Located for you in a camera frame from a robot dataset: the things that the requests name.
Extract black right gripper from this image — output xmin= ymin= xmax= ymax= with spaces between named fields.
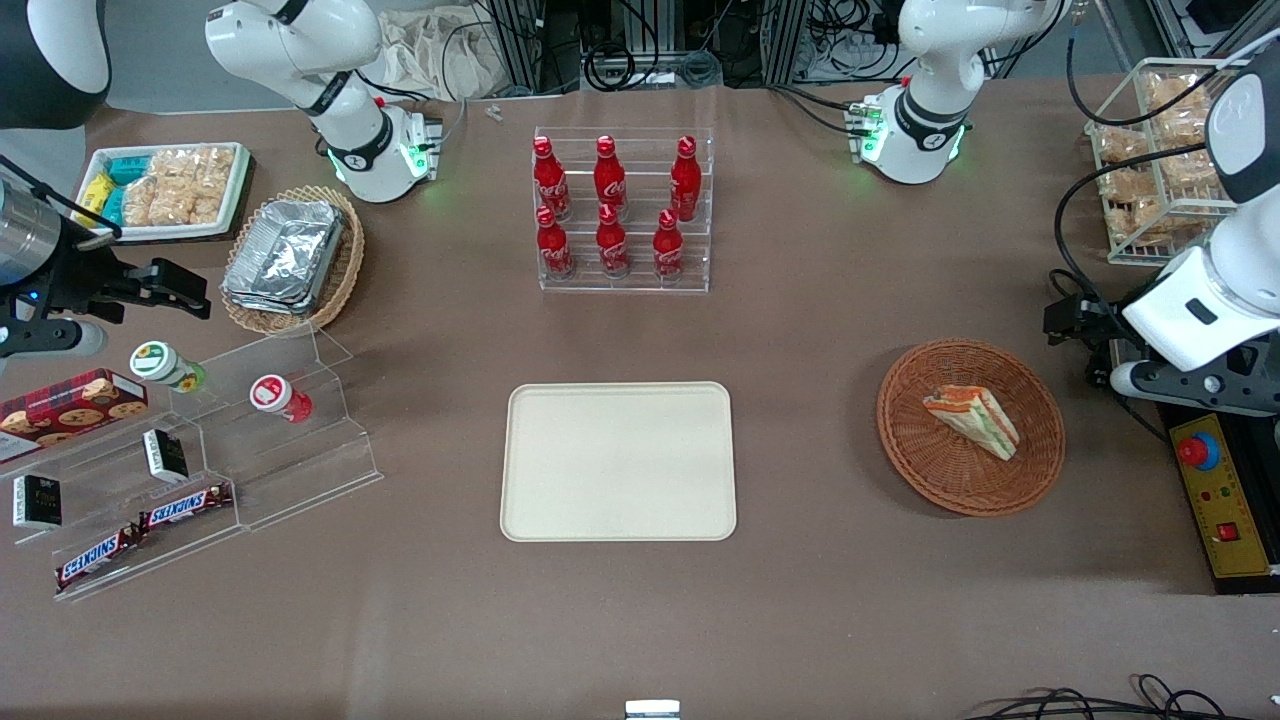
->
xmin=0 ymin=259 xmax=213 ymax=331

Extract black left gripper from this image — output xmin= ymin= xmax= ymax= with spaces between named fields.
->
xmin=1046 ymin=296 xmax=1141 ymax=351

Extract triangular sandwich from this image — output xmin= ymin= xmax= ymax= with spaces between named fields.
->
xmin=922 ymin=385 xmax=1021 ymax=462

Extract white snack tray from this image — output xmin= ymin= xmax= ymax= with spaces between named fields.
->
xmin=75 ymin=142 xmax=251 ymax=244

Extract light oval wicker basket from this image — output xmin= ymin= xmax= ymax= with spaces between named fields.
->
xmin=220 ymin=185 xmax=366 ymax=337

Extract brown round wicker basket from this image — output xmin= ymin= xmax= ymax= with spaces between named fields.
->
xmin=877 ymin=339 xmax=1066 ymax=518

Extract cream rectangular tray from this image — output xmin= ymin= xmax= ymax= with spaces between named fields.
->
xmin=500 ymin=381 xmax=738 ymax=543

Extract green lid yogurt cup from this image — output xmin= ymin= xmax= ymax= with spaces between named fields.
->
xmin=130 ymin=341 xmax=208 ymax=394

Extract clear rice cracker bag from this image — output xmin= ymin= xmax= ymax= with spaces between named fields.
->
xmin=150 ymin=178 xmax=196 ymax=226
xmin=152 ymin=148 xmax=236 ymax=181
xmin=122 ymin=178 xmax=161 ymax=227
xmin=192 ymin=172 xmax=233 ymax=223

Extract stack of foil trays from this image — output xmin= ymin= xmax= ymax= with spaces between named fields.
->
xmin=222 ymin=198 xmax=346 ymax=316

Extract clear fried snack bag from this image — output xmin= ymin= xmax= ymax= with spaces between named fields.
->
xmin=1145 ymin=75 xmax=1206 ymax=111
xmin=1152 ymin=108 xmax=1216 ymax=149
xmin=1096 ymin=128 xmax=1151 ymax=166
xmin=1100 ymin=167 xmax=1161 ymax=202
xmin=1163 ymin=150 xmax=1219 ymax=191
xmin=1125 ymin=198 xmax=1211 ymax=247

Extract red lid yogurt cup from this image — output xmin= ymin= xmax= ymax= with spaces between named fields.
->
xmin=250 ymin=374 xmax=314 ymax=424

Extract red cookie box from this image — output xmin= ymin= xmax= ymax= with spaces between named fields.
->
xmin=0 ymin=369 xmax=149 ymax=461

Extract small black chocolate box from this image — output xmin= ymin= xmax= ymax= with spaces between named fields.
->
xmin=12 ymin=475 xmax=63 ymax=529
xmin=143 ymin=428 xmax=189 ymax=483

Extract Snickers chocolate bar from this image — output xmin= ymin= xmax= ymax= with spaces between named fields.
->
xmin=137 ymin=483 xmax=233 ymax=531
xmin=55 ymin=527 xmax=146 ymax=591

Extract clear acrylic stepped shelf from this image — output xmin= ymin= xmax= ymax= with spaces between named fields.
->
xmin=0 ymin=325 xmax=384 ymax=603

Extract black appliance housing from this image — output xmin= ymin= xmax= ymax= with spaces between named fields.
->
xmin=1155 ymin=395 xmax=1280 ymax=598

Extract yellow control panel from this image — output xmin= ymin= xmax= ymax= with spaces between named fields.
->
xmin=1168 ymin=413 xmax=1278 ymax=581

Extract beige cloth bag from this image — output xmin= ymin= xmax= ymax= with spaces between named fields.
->
xmin=375 ymin=8 xmax=501 ymax=101

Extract red cola bottle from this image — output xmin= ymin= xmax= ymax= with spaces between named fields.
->
xmin=670 ymin=136 xmax=703 ymax=223
xmin=594 ymin=136 xmax=628 ymax=217
xmin=596 ymin=203 xmax=631 ymax=279
xmin=534 ymin=137 xmax=572 ymax=222
xmin=653 ymin=208 xmax=686 ymax=284
xmin=536 ymin=206 xmax=576 ymax=282

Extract clear acrylic bottle rack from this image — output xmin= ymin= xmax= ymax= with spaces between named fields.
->
xmin=533 ymin=126 xmax=716 ymax=294

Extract black cable with plug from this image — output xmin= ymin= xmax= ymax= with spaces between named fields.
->
xmin=1048 ymin=268 xmax=1173 ymax=443

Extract white wire basket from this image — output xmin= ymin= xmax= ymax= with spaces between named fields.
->
xmin=1085 ymin=57 xmax=1251 ymax=267

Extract black base cable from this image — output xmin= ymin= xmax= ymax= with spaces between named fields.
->
xmin=768 ymin=84 xmax=873 ymax=137

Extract black floor cables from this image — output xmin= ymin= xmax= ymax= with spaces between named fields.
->
xmin=965 ymin=674 xmax=1253 ymax=720

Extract aluminium frame post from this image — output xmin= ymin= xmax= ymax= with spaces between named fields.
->
xmin=490 ymin=0 xmax=546 ymax=93
xmin=765 ymin=0 xmax=809 ymax=87

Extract black coiled cable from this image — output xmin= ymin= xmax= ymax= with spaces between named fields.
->
xmin=583 ymin=40 xmax=638 ymax=93

